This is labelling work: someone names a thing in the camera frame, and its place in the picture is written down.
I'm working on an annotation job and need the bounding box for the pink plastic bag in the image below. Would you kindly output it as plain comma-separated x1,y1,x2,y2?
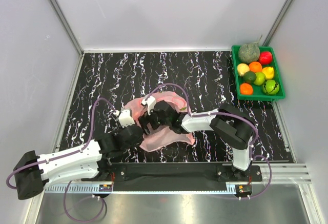
124,91,195,152

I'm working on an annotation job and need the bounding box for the pale yellow round fruit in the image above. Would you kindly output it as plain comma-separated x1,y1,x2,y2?
237,63,250,77

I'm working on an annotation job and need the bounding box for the dark green fruit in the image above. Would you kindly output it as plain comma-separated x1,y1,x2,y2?
242,71,257,84

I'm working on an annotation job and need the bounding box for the orange fruit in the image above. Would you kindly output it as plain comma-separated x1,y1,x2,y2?
249,62,262,73

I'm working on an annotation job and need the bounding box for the lime green fruit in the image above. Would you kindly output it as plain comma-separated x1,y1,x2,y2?
253,72,266,86

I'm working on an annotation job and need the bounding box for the yellow lemon fruit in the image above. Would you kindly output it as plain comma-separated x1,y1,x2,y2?
262,66,275,80

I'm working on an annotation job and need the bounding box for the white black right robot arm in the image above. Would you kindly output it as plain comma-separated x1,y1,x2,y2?
138,100,258,181

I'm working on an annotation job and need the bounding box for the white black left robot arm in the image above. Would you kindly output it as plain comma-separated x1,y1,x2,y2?
13,125,144,200

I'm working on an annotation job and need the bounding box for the green cracked ball fruit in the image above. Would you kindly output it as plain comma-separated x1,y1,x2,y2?
262,79,280,95

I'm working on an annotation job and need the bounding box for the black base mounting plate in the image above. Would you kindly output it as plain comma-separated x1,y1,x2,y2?
83,162,262,192

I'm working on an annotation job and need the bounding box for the orange in tray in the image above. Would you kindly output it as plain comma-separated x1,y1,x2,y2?
239,83,254,95

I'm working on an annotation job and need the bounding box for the green plastic tray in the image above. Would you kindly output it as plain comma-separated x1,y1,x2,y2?
231,45,285,102

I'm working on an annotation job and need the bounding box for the grey green melon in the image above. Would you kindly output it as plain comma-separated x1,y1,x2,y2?
238,42,260,64

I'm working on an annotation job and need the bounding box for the red apple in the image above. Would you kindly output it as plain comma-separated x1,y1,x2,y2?
258,51,273,65

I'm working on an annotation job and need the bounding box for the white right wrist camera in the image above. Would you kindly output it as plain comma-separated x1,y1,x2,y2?
141,96,156,115

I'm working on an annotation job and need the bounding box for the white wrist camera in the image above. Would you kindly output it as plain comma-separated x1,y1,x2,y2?
118,109,135,128
141,96,156,115

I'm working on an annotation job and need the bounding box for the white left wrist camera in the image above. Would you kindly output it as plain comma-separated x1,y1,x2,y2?
118,109,135,128

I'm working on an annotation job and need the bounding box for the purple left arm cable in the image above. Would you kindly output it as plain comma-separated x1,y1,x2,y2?
6,97,120,222

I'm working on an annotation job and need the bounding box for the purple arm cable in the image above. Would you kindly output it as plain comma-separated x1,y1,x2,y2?
6,97,120,222
145,83,272,200

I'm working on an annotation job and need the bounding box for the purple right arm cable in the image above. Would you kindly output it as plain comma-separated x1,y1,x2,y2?
145,83,272,200

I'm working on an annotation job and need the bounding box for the aluminium rail frame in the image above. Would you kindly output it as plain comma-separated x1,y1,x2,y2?
25,159,326,223

